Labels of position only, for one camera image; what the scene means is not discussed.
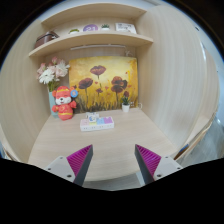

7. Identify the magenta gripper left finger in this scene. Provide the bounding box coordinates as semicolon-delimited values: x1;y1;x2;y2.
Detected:
45;145;93;186

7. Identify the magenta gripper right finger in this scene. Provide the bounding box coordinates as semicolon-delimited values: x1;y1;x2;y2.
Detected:
135;144;182;184

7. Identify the white charger plug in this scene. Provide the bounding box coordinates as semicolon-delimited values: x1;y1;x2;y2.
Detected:
86;112;99;122

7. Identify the small potted green plant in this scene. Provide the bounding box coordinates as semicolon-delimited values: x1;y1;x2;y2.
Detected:
121;96;130;112

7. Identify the light blue vase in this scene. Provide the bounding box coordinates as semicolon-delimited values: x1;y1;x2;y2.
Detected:
48;92;58;118

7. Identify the red plush bear doll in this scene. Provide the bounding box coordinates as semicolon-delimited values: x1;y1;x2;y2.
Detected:
52;86;78;121

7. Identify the yellow poppy flower painting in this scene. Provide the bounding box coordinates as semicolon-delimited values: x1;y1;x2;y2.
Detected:
69;56;138;113

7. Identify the pink white flower bouquet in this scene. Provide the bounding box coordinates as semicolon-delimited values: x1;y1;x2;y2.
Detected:
37;57;70;92

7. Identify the wooden shelf board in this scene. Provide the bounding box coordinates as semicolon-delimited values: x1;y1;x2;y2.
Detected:
29;31;153;57

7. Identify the brown leather box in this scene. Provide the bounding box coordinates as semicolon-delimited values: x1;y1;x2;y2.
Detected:
35;31;58;48

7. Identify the small green bowl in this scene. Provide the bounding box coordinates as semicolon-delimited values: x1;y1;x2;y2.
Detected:
69;28;80;34

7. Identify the purple round plate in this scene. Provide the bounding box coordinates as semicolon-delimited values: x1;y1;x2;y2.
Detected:
83;24;99;32

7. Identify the white framed card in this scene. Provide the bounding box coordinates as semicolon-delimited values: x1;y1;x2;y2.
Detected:
115;23;136;34

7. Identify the tiny shelf potted plant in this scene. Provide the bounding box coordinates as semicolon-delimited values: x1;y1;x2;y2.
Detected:
101;24;110;31

